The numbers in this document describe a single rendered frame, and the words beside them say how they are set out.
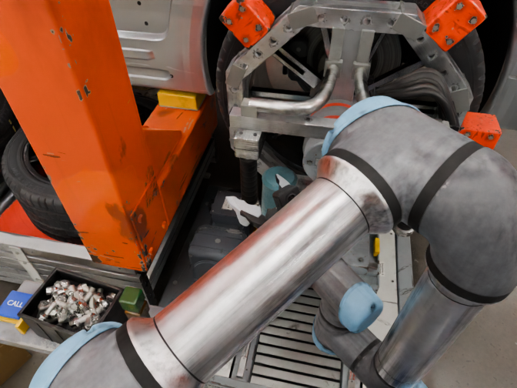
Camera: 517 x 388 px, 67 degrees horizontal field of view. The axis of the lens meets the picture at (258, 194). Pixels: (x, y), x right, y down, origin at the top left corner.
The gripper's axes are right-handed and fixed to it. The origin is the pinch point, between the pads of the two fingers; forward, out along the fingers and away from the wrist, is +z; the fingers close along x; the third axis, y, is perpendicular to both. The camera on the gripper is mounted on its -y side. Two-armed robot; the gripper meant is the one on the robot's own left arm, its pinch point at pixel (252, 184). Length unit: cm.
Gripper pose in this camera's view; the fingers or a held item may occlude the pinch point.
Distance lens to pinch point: 83.1
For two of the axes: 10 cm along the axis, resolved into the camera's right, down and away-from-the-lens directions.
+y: 0.0, 7.0, 7.1
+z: -5.5, -6.0, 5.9
